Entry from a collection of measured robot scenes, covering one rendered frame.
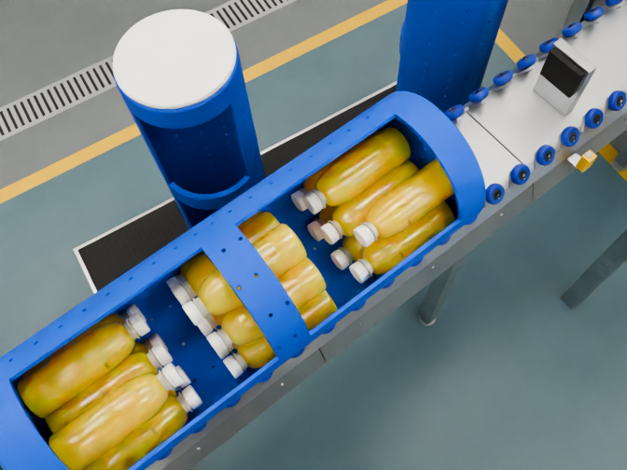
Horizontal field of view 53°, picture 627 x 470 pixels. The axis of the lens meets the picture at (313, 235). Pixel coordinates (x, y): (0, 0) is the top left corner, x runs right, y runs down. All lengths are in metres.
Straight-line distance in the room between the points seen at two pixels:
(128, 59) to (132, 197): 1.11
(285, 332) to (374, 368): 1.20
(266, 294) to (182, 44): 0.72
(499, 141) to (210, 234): 0.73
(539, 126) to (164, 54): 0.86
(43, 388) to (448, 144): 0.76
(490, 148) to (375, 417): 1.05
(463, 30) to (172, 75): 0.82
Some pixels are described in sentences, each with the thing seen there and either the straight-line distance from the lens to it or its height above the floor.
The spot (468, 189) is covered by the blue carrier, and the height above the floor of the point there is 1.17.
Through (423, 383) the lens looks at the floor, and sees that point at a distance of 2.20.
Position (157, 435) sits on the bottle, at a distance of 1.11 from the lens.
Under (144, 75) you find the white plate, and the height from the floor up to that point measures 1.04.
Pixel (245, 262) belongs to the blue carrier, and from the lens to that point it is 0.99.
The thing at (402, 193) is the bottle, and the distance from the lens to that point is 1.13.
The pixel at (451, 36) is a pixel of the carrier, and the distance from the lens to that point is 1.87.
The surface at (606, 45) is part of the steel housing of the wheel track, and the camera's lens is 1.73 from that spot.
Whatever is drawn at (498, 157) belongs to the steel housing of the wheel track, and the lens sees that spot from 1.46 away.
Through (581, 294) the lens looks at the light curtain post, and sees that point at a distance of 2.27.
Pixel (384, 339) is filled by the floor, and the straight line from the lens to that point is 2.22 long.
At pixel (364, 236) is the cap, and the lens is 1.11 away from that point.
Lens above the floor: 2.14
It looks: 65 degrees down
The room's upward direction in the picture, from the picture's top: 5 degrees counter-clockwise
